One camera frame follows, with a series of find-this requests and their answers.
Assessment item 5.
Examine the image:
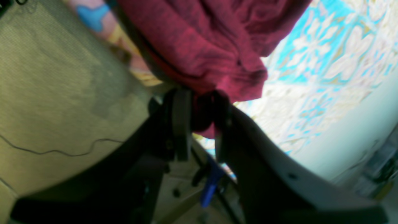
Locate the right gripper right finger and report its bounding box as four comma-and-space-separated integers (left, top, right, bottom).
213, 91, 388, 224

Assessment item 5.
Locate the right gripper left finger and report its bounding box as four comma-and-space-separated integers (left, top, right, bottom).
9, 89, 193, 224

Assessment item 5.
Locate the dark red t-shirt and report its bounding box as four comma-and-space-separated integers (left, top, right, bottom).
118, 0, 311, 139

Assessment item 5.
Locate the patterned tablecloth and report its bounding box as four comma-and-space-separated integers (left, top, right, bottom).
64, 0, 398, 156

